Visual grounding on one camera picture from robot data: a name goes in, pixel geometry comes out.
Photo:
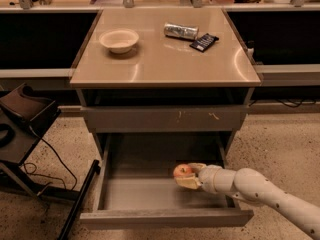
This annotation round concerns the open grey middle drawer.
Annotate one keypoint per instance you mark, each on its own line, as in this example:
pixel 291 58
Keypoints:
pixel 136 189

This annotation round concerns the dark blue snack packet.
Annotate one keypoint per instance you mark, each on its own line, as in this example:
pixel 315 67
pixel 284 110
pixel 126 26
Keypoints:
pixel 204 42

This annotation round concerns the red apple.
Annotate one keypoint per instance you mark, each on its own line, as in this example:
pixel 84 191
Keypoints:
pixel 182 170

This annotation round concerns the closed grey top drawer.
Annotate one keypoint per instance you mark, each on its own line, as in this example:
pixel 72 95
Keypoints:
pixel 126 119

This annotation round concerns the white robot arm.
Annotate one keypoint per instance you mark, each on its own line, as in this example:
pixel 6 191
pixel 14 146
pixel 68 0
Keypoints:
pixel 250 186

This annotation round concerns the silver crushed can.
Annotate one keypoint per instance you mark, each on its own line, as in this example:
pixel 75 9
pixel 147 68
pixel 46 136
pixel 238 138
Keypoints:
pixel 180 31

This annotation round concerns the grey drawer cabinet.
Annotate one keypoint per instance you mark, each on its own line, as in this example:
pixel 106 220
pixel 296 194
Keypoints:
pixel 165 71

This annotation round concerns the black metal leg bar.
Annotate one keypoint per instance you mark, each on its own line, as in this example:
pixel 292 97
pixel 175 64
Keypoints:
pixel 94 170

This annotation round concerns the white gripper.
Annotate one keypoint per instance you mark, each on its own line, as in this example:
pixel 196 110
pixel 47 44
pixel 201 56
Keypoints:
pixel 208 178

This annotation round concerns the white paper bowl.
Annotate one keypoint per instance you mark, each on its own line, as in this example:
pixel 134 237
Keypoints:
pixel 119 41

